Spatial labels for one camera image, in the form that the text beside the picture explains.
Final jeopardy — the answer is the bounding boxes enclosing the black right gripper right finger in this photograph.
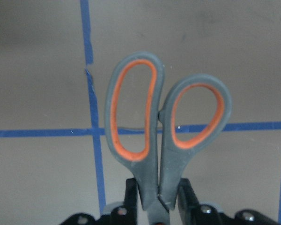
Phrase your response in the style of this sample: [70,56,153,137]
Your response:
[177,178,199,211]

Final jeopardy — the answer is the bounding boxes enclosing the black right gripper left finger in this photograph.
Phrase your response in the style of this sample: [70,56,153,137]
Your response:
[124,178,139,211]

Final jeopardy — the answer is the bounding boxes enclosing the grey orange handled scissors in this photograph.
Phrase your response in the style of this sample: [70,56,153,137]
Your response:
[104,52,232,225]

